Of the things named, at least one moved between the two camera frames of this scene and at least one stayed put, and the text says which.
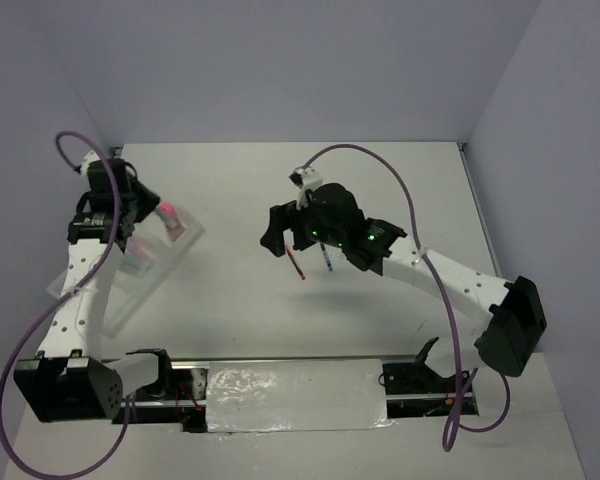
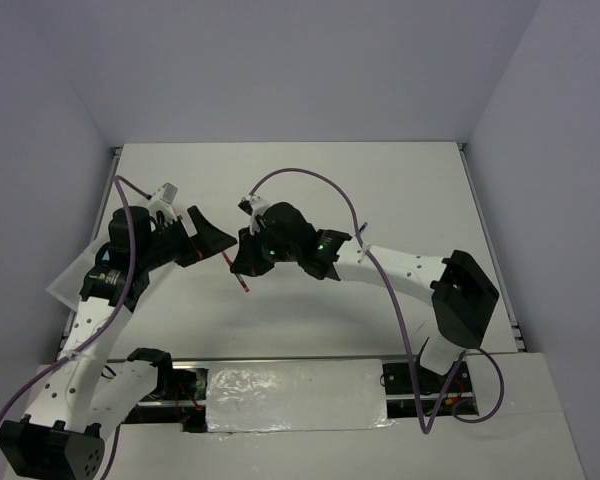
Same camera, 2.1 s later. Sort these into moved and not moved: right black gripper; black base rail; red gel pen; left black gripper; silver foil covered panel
Moved: red gel pen; right black gripper; left black gripper
Not moved: black base rail; silver foil covered panel
